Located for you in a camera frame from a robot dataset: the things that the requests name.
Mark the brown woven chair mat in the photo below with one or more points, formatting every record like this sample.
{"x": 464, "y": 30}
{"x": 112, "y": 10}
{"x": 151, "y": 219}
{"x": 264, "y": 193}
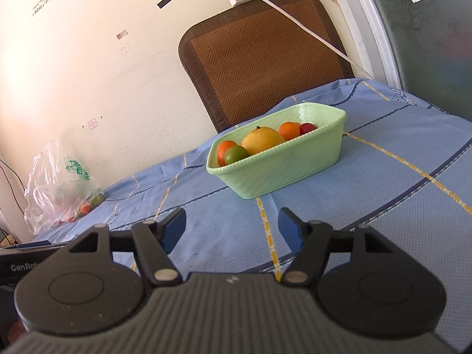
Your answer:
{"x": 258, "y": 62}

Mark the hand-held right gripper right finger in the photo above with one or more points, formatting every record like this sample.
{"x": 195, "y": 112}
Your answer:
{"x": 291, "y": 230}

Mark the clear plastic bag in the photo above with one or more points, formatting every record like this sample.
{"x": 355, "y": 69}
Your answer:
{"x": 55, "y": 191}

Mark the large green tomato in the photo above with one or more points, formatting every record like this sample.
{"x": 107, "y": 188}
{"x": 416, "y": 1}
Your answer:
{"x": 236, "y": 155}

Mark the frosted glass window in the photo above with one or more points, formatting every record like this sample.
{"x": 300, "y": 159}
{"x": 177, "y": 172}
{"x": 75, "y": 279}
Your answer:
{"x": 424, "y": 44}

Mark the large yellow citrus fruit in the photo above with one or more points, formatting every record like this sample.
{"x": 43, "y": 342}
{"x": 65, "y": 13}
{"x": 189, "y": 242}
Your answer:
{"x": 262, "y": 140}

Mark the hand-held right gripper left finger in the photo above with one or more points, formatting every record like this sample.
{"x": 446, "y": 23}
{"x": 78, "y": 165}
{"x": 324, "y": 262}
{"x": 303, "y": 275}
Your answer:
{"x": 173, "y": 230}

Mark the blue checked tablecloth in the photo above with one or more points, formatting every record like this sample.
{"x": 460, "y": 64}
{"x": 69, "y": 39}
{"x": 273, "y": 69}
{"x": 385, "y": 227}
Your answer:
{"x": 368, "y": 177}

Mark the light green plastic basket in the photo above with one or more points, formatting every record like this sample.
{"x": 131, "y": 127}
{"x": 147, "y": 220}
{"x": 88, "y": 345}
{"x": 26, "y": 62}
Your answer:
{"x": 280, "y": 169}

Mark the yellowish green tomato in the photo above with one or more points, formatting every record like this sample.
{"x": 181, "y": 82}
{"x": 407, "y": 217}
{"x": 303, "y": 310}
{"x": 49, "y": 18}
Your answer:
{"x": 97, "y": 199}

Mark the red tomato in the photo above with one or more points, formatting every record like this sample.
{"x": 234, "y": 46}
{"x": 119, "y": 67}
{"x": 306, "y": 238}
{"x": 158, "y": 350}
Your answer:
{"x": 308, "y": 128}

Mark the small orange-red tomato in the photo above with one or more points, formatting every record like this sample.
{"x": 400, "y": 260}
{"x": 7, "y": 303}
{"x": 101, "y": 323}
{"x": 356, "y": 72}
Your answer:
{"x": 86, "y": 209}

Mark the orange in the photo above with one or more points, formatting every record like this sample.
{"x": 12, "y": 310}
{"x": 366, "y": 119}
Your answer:
{"x": 289, "y": 131}
{"x": 223, "y": 149}

